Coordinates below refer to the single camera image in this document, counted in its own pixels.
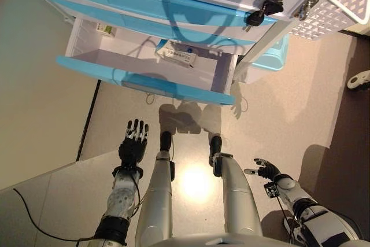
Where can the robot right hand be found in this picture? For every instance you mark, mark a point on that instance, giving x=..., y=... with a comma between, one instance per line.
x=267, y=170

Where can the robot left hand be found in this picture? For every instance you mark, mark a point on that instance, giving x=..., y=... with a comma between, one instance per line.
x=131, y=151

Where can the blue white medicine box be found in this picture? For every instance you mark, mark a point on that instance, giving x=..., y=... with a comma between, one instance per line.
x=176, y=54

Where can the robot right arm silver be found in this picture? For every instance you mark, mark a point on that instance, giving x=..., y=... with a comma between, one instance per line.
x=289, y=186

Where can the robot left arm silver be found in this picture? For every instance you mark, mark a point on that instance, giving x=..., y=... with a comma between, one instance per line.
x=121, y=200

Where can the green white medicine box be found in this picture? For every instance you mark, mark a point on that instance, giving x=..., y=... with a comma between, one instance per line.
x=106, y=29

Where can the robot left foot black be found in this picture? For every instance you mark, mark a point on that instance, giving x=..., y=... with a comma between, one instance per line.
x=166, y=141

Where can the robot foot black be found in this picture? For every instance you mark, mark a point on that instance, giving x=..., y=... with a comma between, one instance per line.
x=166, y=141
x=216, y=144

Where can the robot right leg silver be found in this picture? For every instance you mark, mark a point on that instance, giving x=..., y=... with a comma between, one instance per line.
x=237, y=195

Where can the robot leg silver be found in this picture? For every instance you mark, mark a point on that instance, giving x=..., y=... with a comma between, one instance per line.
x=156, y=200
x=237, y=195

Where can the robot left leg silver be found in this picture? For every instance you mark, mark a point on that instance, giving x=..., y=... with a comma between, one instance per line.
x=156, y=200

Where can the robot right foot black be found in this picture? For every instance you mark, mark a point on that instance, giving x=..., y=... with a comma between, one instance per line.
x=216, y=144

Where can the robot grey torso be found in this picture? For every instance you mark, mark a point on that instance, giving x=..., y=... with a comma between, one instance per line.
x=219, y=241

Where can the blue lidded waste bin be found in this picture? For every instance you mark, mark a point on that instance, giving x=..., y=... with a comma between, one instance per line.
x=273, y=59

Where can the black cart keys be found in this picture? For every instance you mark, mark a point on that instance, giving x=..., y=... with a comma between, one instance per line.
x=267, y=8

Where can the metal cart latch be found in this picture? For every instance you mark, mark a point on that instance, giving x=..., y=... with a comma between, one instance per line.
x=306, y=7

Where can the white perforated side basket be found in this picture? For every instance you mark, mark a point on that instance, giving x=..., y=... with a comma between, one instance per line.
x=332, y=12

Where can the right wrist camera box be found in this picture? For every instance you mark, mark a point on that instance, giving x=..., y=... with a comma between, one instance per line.
x=270, y=190

